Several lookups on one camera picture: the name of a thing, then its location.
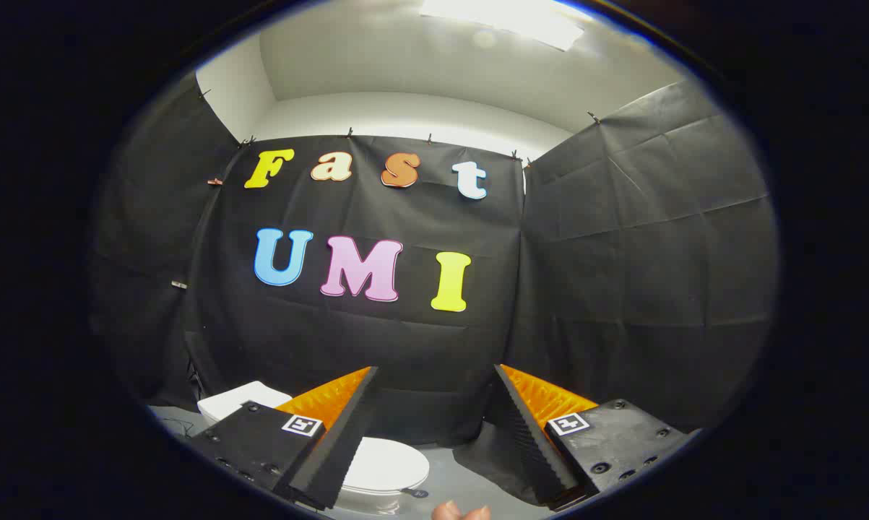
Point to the white toilet lid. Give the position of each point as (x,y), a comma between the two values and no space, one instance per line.
(387,464)

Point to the black backdrop cloth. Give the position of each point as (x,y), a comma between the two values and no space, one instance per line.
(405,339)

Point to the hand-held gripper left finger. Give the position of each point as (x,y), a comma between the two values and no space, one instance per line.
(344,433)

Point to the black stand legs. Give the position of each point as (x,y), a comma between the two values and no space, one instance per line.
(194,375)

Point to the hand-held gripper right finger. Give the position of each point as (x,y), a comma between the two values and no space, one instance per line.
(532,440)

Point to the white toilet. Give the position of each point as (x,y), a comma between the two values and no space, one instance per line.
(239,401)

